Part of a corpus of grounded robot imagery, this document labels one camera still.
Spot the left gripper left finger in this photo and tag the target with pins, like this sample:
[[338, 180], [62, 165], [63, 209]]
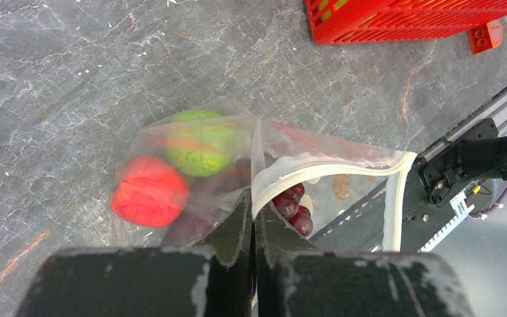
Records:
[[210, 278]]

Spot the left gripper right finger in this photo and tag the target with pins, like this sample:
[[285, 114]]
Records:
[[295, 278]]

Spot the dark red grape bunch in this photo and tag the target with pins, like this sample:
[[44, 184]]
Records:
[[287, 204]]

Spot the clear dotted zip bag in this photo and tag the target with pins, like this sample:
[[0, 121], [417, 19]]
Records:
[[270, 157]]

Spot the red apple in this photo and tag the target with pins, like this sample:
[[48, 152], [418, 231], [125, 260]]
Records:
[[150, 193]]

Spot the green apple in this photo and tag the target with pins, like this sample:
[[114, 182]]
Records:
[[201, 145]]

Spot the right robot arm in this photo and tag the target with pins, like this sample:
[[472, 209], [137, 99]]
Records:
[[470, 159]]

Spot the red plastic basket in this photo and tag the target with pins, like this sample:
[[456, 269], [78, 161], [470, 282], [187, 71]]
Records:
[[369, 21]]

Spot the small orange block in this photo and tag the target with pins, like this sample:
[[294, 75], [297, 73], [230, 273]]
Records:
[[486, 36]]

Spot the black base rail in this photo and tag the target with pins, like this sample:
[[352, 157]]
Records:
[[424, 225]]

